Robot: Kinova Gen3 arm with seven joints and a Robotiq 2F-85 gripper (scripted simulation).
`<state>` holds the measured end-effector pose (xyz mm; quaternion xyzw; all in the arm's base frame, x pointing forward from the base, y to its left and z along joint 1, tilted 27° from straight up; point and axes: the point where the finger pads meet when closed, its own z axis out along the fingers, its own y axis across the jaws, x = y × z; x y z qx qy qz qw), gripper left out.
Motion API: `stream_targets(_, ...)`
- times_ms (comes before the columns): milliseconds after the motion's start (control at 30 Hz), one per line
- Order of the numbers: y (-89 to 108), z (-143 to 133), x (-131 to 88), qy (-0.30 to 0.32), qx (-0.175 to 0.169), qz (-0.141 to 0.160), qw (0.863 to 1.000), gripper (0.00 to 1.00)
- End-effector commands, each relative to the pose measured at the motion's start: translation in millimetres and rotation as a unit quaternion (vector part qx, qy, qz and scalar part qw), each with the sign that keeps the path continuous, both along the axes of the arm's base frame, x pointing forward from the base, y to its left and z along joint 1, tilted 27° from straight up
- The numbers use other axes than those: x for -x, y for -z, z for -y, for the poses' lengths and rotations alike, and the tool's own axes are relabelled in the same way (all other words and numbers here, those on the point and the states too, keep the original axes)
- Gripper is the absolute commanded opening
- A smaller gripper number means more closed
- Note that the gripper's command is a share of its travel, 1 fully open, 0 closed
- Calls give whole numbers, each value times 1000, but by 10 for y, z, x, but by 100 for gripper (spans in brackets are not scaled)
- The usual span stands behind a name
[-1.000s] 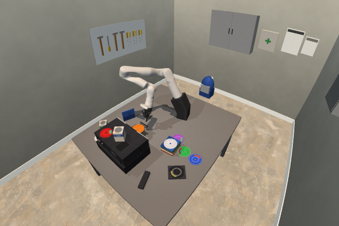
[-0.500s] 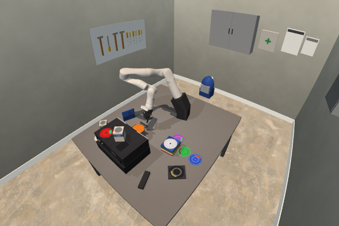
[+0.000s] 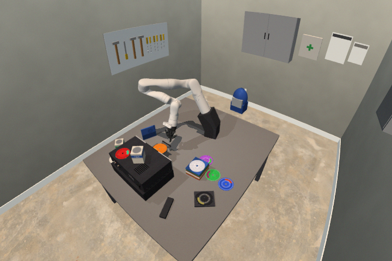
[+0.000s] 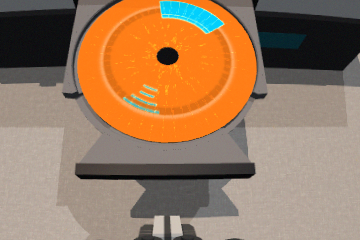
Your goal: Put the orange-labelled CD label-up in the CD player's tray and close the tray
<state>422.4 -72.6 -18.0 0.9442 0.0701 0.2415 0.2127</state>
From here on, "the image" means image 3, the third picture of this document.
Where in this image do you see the purple cd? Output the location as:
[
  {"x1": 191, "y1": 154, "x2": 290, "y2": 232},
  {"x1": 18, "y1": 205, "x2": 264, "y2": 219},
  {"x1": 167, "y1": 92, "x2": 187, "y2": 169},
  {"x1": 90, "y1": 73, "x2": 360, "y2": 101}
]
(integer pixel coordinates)
[{"x1": 200, "y1": 156, "x2": 213, "y2": 165}]

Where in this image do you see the white cd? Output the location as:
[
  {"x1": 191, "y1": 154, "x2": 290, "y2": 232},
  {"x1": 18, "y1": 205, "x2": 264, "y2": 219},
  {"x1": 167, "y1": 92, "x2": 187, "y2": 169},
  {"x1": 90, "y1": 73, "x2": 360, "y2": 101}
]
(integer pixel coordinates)
[{"x1": 189, "y1": 160, "x2": 205, "y2": 172}]

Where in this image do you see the blue cd with orange label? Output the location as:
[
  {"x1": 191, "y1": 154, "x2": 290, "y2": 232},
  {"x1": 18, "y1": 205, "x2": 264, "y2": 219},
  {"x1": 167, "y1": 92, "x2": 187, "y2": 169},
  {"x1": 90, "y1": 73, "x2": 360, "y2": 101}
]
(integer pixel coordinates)
[{"x1": 218, "y1": 178, "x2": 234, "y2": 190}]

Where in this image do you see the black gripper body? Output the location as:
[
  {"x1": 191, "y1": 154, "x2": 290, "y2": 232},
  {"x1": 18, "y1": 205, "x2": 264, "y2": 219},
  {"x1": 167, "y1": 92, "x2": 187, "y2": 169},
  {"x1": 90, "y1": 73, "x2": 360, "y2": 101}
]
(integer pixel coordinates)
[{"x1": 167, "y1": 126, "x2": 177, "y2": 135}]

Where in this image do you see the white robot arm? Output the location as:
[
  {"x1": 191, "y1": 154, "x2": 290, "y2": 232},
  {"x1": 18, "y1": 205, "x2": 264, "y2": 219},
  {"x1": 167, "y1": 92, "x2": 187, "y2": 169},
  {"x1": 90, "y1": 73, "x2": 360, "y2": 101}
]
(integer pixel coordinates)
[{"x1": 138, "y1": 78, "x2": 211, "y2": 128}]

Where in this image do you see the green cd with pink label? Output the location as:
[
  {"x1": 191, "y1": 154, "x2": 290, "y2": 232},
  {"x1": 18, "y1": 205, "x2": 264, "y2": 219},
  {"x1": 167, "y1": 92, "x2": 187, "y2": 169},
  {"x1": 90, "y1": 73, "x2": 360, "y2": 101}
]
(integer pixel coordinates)
[{"x1": 205, "y1": 169, "x2": 221, "y2": 181}]

